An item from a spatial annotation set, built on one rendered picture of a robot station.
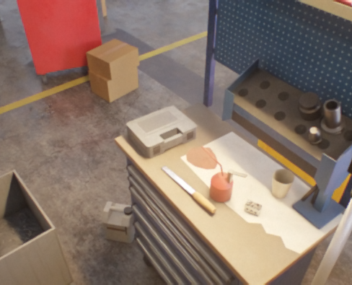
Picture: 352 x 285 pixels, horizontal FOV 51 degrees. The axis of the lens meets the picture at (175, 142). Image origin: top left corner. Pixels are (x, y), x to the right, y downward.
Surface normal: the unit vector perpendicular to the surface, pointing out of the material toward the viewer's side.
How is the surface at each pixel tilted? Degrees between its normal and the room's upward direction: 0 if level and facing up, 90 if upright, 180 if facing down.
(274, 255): 0
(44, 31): 90
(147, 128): 0
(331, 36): 90
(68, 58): 90
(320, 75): 90
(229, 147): 0
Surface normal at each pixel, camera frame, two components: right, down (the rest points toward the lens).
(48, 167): 0.00, -0.76
